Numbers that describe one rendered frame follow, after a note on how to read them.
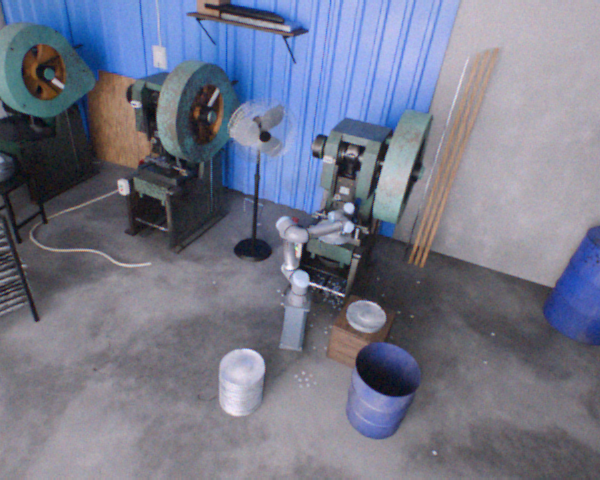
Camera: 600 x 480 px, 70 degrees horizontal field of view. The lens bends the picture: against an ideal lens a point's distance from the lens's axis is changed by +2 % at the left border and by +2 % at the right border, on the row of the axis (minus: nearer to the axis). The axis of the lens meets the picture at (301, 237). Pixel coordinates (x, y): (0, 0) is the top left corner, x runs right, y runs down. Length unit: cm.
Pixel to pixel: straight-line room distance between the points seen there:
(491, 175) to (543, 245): 89
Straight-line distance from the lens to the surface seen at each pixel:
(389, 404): 281
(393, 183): 290
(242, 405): 301
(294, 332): 332
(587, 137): 443
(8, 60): 470
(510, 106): 430
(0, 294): 384
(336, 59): 442
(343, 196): 341
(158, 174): 424
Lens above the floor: 261
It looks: 34 degrees down
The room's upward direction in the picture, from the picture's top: 8 degrees clockwise
